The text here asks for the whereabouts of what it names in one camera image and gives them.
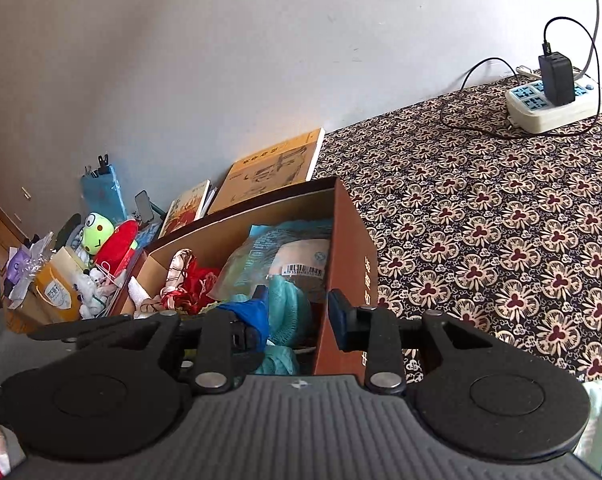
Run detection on small white plush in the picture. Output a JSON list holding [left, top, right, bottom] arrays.
[[75, 265, 118, 319]]

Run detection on grey hanging cable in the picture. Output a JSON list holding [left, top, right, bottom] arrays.
[[582, 0, 602, 78]]

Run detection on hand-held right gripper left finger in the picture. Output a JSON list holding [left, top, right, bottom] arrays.
[[74, 285, 272, 395]]

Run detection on green frog plush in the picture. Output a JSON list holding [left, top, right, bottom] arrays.
[[79, 211, 116, 257]]

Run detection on black charger adapter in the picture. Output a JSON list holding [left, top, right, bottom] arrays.
[[538, 55, 576, 107]]

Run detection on purple clear wrapping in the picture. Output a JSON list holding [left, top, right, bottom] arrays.
[[4, 232, 55, 307]]

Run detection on teal mesh cloth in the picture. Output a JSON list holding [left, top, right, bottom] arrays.
[[251, 275, 328, 377]]

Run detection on small illustrated book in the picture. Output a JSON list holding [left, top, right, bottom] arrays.
[[158, 179, 213, 239]]

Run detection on white power strip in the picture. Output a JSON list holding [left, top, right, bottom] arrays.
[[505, 77, 600, 134]]

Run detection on brown cardboard box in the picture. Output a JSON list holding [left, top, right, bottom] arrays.
[[116, 176, 379, 376]]

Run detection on blue pouch with clips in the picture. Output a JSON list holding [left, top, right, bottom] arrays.
[[80, 154, 128, 222]]

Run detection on yellow paper bag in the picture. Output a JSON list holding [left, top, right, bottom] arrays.
[[32, 246, 90, 324]]

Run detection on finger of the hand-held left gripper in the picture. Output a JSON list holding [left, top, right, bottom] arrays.
[[28, 304, 253, 348]]

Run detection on striped satin ribbon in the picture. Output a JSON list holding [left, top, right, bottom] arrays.
[[157, 248, 198, 312]]

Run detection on large yellow book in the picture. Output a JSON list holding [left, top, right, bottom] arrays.
[[207, 128, 326, 216]]

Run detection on floral patterned blanket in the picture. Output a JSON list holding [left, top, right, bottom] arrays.
[[311, 77, 602, 386]]

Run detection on light blue plastic packet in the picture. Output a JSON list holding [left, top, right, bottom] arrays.
[[216, 217, 335, 307]]

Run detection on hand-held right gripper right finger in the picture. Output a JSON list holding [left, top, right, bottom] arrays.
[[327, 289, 506, 394]]

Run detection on red plush toy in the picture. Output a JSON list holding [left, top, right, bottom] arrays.
[[94, 220, 140, 277]]

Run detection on black power strip cable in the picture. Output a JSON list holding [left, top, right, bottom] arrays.
[[442, 56, 528, 141]]

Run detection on black charger cable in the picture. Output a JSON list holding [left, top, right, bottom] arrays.
[[541, 15, 602, 126]]

